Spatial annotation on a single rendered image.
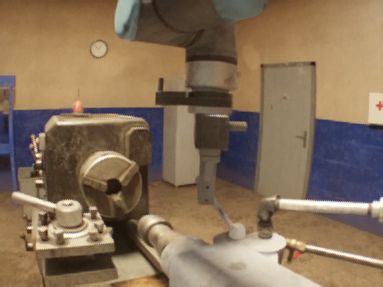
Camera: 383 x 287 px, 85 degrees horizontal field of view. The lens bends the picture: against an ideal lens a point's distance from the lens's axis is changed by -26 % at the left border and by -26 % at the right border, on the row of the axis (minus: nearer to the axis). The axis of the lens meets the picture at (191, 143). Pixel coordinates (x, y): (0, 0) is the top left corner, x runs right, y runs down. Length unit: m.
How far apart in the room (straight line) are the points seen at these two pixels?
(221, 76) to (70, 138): 0.86
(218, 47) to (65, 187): 0.96
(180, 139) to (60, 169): 3.53
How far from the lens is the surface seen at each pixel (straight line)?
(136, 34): 0.37
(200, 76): 0.42
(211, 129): 0.40
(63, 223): 0.58
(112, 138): 1.21
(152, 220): 0.66
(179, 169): 4.64
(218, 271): 0.42
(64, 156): 1.18
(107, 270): 0.58
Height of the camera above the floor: 1.40
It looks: 8 degrees down
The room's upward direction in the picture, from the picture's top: 2 degrees clockwise
